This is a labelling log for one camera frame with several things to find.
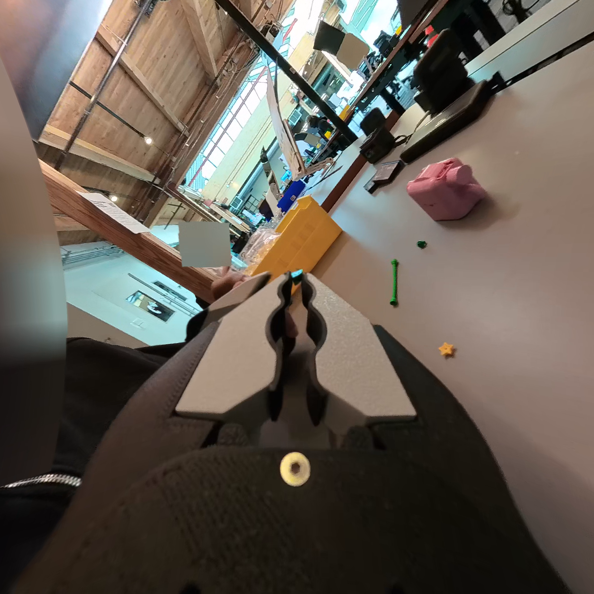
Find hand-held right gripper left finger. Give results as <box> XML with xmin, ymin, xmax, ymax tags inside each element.
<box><xmin>174</xmin><ymin>273</ymin><xmax>292</xmax><ymax>448</ymax></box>

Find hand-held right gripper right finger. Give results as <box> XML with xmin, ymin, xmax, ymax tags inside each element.
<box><xmin>299</xmin><ymin>273</ymin><xmax>418</xmax><ymax>450</ymax></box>

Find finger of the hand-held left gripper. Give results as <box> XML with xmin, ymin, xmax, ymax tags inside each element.
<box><xmin>187</xmin><ymin>271</ymin><xmax>273</xmax><ymax>341</ymax></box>

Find person's left hand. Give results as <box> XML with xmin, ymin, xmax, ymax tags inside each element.
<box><xmin>211</xmin><ymin>273</ymin><xmax>257</xmax><ymax>303</ymax></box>

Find clear plastic bags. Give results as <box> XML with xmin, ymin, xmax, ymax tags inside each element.
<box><xmin>241</xmin><ymin>226</ymin><xmax>285</xmax><ymax>272</ymax></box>

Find yellow plastic bin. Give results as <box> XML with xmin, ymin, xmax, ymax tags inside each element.
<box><xmin>246</xmin><ymin>195</ymin><xmax>343</xmax><ymax>298</ymax></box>

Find blue plastic bin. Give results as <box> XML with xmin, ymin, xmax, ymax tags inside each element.
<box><xmin>278</xmin><ymin>179</ymin><xmax>308</xmax><ymax>209</ymax></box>

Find white paper sheet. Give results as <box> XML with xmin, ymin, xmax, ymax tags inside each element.
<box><xmin>81</xmin><ymin>192</ymin><xmax>151</xmax><ymax>234</ymax></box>

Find small black box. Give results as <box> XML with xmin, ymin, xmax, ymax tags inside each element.
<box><xmin>361</xmin><ymin>125</ymin><xmax>395</xmax><ymax>164</ymax></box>

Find flat black power bank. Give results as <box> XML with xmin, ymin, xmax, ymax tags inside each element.
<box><xmin>400</xmin><ymin>80</ymin><xmax>493</xmax><ymax>164</ymax></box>

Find brown paper bag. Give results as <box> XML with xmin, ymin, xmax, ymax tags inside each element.
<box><xmin>336</xmin><ymin>32</ymin><xmax>368</xmax><ymax>70</ymax></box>

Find black charger block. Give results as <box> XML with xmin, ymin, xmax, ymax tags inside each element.
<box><xmin>412</xmin><ymin>29</ymin><xmax>470</xmax><ymax>116</ymax></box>

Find pink toy camera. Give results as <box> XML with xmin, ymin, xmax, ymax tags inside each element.
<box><xmin>407</xmin><ymin>158</ymin><xmax>487</xmax><ymax>222</ymax></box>

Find black cable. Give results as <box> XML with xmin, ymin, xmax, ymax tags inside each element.
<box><xmin>394</xmin><ymin>111</ymin><xmax>430</xmax><ymax>145</ymax></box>

